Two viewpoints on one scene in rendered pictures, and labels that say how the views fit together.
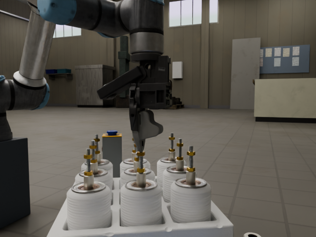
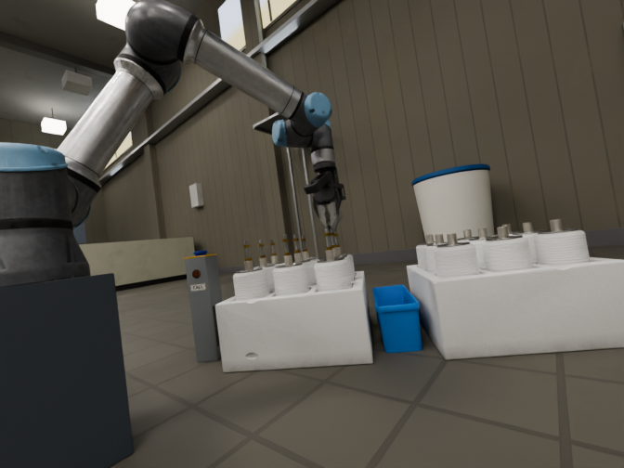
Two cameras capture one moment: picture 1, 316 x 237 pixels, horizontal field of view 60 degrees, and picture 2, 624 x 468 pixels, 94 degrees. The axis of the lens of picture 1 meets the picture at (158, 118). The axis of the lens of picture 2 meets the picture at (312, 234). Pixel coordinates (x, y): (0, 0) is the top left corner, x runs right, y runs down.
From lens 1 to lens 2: 101 cm
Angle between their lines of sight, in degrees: 72
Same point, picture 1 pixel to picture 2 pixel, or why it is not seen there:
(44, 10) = (323, 112)
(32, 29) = (130, 100)
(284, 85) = (98, 251)
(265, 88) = not seen: hidden behind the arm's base
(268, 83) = not seen: hidden behind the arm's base
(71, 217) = (344, 279)
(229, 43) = not seen: outside the picture
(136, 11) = (328, 135)
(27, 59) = (103, 139)
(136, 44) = (331, 156)
